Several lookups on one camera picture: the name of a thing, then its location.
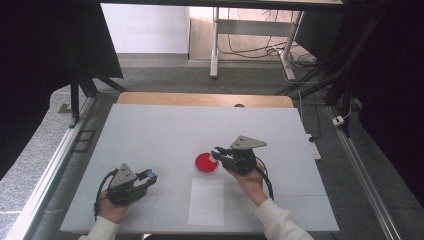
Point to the white metal desk frame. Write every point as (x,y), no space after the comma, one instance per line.
(253,27)

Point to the person's right hand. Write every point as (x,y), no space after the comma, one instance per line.
(251,185)

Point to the white paper sheet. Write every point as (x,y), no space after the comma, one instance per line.
(206,203)

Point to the aluminium floor rail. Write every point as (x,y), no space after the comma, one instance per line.
(363,170)
(50,173)

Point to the white plug adapter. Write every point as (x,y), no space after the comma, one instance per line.
(338,120)

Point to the round red ink pad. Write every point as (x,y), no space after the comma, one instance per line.
(203,163)

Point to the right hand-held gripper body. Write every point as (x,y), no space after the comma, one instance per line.
(245,160)

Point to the person's left hand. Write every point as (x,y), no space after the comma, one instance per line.
(110,210)

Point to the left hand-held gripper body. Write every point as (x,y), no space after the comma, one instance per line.
(122,176)

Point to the white power strip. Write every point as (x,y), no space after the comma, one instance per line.
(315,148)

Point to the black metal stand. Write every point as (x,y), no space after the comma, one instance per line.
(75,96)
(336,86)

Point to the black curtain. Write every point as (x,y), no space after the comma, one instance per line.
(33,66)
(393,83)

